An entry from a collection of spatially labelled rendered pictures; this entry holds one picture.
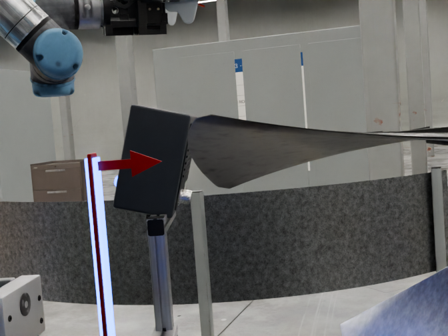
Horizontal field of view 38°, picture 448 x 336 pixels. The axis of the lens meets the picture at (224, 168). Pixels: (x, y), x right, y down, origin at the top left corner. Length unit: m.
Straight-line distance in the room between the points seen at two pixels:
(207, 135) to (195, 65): 6.50
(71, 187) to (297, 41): 2.90
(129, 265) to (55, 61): 1.54
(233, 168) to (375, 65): 4.24
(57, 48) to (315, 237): 1.60
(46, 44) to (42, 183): 6.51
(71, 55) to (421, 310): 0.67
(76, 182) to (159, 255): 6.20
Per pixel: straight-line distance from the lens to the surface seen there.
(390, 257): 2.62
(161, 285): 1.16
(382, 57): 4.87
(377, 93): 4.86
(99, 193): 0.60
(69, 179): 7.36
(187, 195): 1.21
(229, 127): 0.51
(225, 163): 0.64
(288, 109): 6.73
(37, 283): 1.07
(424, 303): 0.61
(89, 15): 1.22
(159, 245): 1.13
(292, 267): 2.45
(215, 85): 6.95
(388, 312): 0.63
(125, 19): 1.25
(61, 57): 1.05
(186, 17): 1.23
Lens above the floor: 1.21
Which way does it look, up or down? 4 degrees down
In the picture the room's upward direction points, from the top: 4 degrees counter-clockwise
